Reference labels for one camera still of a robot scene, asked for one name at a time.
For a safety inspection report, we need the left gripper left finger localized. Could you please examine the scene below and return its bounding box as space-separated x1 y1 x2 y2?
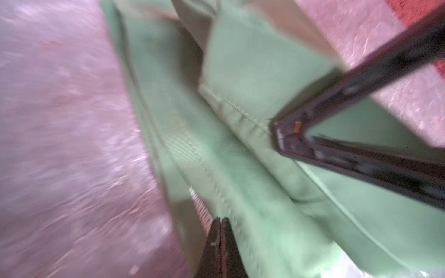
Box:
194 218 221 278

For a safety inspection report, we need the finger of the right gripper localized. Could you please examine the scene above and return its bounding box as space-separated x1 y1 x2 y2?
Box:
272 4 445 139
274 133 445 210

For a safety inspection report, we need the green skirt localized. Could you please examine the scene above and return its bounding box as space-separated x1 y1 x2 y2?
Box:
102 1 445 278

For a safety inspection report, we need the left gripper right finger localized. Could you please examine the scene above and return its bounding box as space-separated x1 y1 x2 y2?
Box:
220 218 248 278

